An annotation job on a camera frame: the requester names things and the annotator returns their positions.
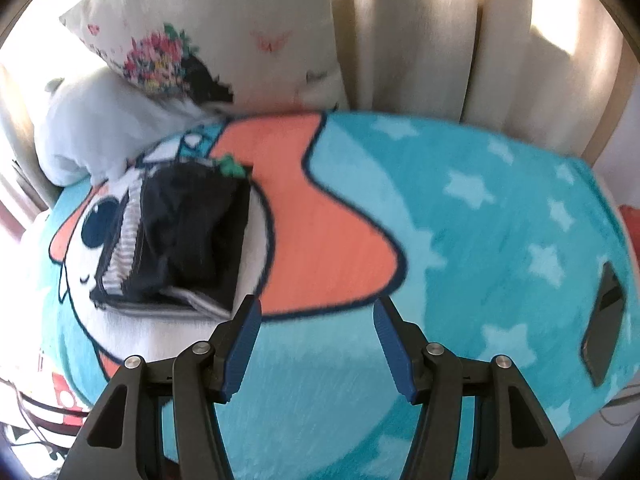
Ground teal printed blanket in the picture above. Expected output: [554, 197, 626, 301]
[17, 110, 636, 466]

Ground plain white pillow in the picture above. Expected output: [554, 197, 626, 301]
[35, 67, 221, 187]

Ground thin cable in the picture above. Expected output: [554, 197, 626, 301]
[0, 377, 56, 456]

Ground cream floral print pillow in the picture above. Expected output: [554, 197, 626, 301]
[59, 0, 348, 113]

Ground navy striped pants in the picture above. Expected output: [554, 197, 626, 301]
[90, 152, 253, 320]

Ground beige curtain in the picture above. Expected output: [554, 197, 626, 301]
[325, 0, 626, 133]

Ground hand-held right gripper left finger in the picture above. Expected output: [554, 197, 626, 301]
[59, 295, 262, 480]

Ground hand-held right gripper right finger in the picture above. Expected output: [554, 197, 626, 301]
[373, 298, 572, 480]

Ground red and white printed cloth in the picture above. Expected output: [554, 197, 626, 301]
[0, 350, 96, 480]

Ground black phone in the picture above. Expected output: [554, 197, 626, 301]
[580, 260, 627, 389]

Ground beige wooden frame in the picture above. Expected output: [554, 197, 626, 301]
[580, 35, 633, 163]

